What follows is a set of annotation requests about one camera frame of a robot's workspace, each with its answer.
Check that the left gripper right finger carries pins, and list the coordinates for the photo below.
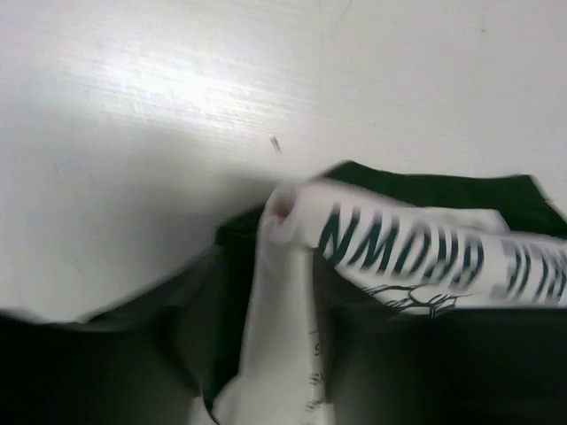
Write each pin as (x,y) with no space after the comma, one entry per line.
(466,367)

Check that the white and green t-shirt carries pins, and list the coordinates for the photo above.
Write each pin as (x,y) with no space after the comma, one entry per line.
(361,240)

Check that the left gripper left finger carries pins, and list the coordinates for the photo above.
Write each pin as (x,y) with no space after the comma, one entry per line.
(148,375)

